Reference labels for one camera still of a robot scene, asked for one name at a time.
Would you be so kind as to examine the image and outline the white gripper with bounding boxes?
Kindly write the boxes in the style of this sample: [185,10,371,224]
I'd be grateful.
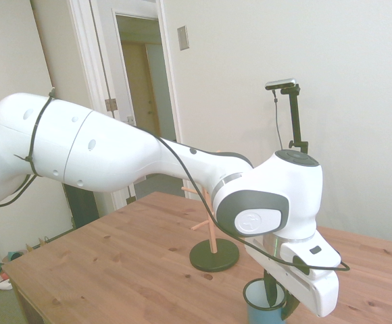
[244,231,342,321]

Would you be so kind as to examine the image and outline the blue enamel mug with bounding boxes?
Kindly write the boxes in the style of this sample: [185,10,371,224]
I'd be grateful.
[243,278,289,324]

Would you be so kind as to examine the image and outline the wooden mug tree black base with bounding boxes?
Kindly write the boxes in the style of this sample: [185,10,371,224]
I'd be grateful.
[180,150,241,273]

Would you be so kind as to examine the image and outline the wooden hallway door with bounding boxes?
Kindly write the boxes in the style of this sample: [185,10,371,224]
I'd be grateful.
[121,40,165,138]

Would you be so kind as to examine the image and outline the white open door leaf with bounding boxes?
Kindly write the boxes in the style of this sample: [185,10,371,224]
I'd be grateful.
[113,13,148,203]

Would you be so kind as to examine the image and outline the white door with brown knob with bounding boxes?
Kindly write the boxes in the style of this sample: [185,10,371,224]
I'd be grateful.
[30,0,95,114]

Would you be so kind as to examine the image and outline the grey camera cable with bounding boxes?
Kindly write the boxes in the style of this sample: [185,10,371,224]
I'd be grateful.
[272,89,285,150]

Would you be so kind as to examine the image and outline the black camera stand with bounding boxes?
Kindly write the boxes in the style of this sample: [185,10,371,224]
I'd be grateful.
[279,84,310,157]

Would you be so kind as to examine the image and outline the grey camera on stand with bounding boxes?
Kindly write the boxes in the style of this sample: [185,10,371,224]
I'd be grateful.
[265,78,298,92]

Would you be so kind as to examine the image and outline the grey wall switch plate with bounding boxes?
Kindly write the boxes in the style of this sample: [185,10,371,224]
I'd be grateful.
[176,25,191,52]

